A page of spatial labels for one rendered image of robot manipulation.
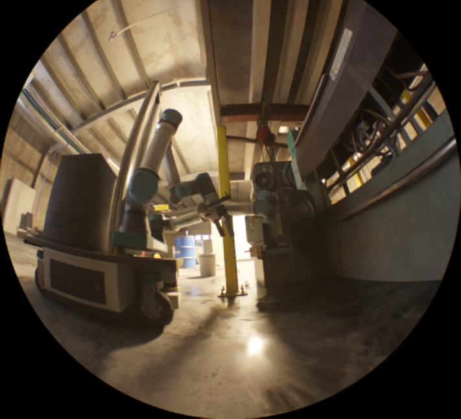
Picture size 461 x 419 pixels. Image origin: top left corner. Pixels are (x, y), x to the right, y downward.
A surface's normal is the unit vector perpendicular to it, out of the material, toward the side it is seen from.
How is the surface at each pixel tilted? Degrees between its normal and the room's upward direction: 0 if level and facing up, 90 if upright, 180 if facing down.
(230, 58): 180
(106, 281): 90
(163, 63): 171
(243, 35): 180
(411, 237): 90
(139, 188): 97
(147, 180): 97
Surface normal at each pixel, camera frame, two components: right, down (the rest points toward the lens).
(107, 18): 0.22, 0.89
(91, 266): 0.24, -0.40
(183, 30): -0.07, 0.92
